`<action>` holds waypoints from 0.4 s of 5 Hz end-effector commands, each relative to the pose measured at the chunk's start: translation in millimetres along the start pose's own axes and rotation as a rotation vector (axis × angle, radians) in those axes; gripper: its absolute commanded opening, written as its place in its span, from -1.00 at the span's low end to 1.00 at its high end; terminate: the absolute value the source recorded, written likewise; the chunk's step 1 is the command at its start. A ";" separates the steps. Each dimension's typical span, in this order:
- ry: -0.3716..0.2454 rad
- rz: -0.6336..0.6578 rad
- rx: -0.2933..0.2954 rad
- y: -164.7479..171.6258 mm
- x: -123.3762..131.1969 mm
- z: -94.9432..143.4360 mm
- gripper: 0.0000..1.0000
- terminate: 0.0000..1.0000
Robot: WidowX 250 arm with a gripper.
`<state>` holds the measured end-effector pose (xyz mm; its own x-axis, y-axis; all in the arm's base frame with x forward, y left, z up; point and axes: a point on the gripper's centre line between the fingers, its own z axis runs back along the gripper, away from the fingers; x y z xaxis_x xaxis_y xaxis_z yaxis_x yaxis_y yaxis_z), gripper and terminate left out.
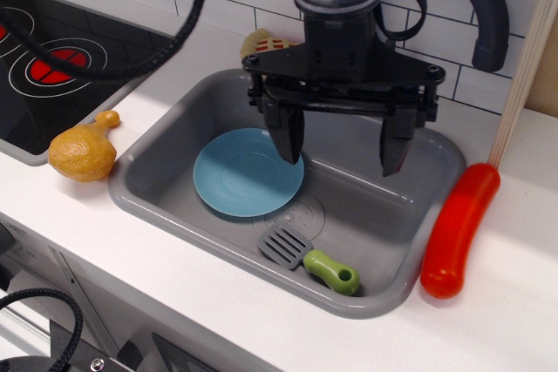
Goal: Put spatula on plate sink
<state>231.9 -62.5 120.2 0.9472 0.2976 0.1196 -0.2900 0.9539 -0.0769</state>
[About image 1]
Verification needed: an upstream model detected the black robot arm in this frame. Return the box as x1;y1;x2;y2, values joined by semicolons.
242;0;445;176

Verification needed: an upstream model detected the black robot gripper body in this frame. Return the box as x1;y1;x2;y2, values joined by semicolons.
242;17;446;123

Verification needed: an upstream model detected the toy lattice pie slice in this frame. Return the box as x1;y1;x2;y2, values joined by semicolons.
240;28;298;59

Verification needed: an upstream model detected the blue plate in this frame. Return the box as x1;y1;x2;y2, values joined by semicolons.
193;128;305;218

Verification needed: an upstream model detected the red toy sausage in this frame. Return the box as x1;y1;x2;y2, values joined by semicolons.
420;163;500;299

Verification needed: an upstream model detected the light wooden post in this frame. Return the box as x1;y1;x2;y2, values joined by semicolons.
487;0;557;170

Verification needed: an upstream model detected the black braided cable lower left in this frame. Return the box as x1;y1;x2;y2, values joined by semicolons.
0;287;84;372

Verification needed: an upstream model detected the black braided cable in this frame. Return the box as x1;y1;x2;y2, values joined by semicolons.
0;0;214;82
0;287;84;372

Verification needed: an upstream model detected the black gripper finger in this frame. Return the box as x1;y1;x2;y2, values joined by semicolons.
262;95;305;165
380;105;419;177

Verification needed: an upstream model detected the yellow toy chicken drumstick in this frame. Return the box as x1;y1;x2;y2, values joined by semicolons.
48;111;120;183

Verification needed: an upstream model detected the grey plastic sink basin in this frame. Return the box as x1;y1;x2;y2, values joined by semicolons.
109;70;466;318

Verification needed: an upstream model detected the grey spatula green handle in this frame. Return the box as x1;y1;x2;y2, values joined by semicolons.
256;222;360;296

